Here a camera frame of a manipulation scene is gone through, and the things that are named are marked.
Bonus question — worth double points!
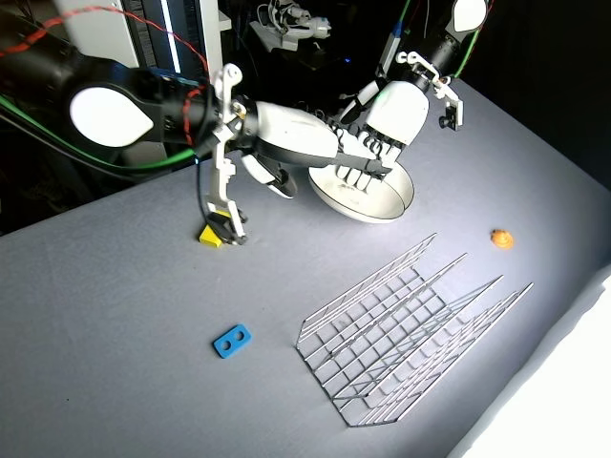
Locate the yellow rectangular block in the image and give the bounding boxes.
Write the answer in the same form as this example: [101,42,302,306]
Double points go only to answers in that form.
[198,223,225,250]

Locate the orange swirl cookie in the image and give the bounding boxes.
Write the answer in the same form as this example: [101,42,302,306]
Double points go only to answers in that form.
[490,228,516,251]

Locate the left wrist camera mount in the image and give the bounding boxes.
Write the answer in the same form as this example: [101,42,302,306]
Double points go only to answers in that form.
[394,50,466,133]

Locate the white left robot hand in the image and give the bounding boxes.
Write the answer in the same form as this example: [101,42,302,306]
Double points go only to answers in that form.
[336,78,430,192]

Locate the silver wire dish rack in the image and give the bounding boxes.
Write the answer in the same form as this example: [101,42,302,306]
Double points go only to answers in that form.
[296,232,535,428]

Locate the green cable of right arm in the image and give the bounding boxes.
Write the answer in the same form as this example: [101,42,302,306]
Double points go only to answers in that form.
[0,93,198,172]

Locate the green cable of left arm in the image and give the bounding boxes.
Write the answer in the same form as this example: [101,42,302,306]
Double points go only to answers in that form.
[452,0,494,80]

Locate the blue block with two holes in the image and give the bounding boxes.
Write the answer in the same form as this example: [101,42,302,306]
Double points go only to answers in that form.
[212,323,253,359]

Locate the black cables of right arm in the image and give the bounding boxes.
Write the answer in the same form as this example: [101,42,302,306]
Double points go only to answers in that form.
[0,112,149,185]

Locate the spare white robot hand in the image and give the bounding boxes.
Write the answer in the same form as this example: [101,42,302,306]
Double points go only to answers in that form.
[247,0,333,52]

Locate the white round plate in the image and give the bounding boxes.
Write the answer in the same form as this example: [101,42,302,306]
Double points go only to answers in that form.
[307,161,408,224]
[381,161,415,212]

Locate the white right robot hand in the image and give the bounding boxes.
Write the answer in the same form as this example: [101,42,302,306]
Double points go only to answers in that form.
[231,97,397,199]

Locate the red black twisted wire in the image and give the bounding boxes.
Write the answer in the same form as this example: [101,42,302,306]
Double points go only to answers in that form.
[0,5,211,147]

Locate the green cable of arm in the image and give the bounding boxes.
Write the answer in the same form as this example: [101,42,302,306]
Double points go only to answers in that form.
[452,0,494,80]
[0,93,198,172]

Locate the white cabinet with light strip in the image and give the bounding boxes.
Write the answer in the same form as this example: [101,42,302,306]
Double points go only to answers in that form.
[64,0,228,90]

